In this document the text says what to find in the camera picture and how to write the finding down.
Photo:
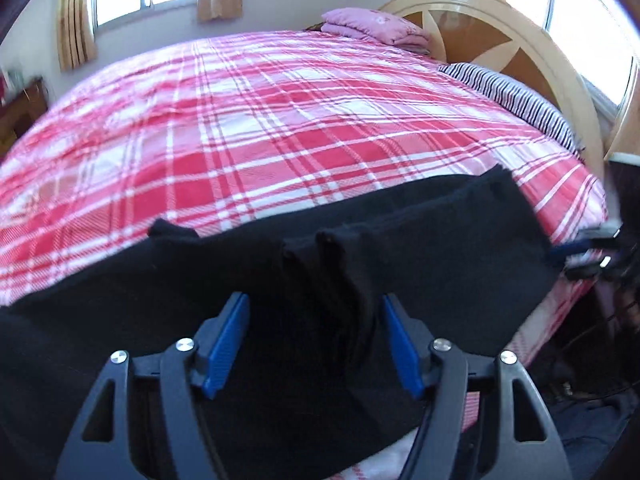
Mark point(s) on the left beige curtain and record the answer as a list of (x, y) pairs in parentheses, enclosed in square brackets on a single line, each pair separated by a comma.
[(75, 40)]

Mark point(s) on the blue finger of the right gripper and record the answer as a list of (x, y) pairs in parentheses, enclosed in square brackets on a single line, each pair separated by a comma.
[(559, 253)]

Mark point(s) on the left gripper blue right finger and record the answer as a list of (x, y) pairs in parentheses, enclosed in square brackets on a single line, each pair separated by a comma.
[(517, 438)]

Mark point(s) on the folded pink blanket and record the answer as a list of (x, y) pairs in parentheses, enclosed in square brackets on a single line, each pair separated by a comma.
[(385, 28)]

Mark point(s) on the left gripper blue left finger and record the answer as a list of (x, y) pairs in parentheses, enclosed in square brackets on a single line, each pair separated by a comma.
[(99, 443)]

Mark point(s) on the side window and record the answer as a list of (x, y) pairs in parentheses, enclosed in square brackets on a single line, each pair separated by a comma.
[(598, 43)]

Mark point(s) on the cream wooden headboard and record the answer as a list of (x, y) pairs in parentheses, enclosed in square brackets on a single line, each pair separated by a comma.
[(492, 34)]

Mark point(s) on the striped pillow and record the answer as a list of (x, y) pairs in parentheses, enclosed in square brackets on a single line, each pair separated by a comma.
[(518, 99)]

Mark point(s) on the red plaid bed sheet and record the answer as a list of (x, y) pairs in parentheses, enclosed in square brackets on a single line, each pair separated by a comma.
[(221, 132)]

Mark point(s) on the black pants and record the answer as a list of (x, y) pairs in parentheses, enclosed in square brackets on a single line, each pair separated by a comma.
[(313, 390)]

